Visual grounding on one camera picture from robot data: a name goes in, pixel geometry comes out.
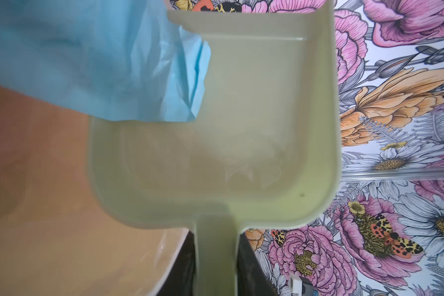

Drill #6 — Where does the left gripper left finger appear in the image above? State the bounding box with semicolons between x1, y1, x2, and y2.
157;232;196;296

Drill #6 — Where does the large light blue paper scrap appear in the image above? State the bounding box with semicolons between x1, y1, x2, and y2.
0;1;211;122

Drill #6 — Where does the green dustpan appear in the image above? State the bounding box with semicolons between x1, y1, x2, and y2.
88;1;341;296

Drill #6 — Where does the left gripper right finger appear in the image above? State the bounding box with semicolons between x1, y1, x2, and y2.
238;234;277;296

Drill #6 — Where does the white trash bin plastic liner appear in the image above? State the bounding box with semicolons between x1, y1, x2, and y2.
0;87;187;296

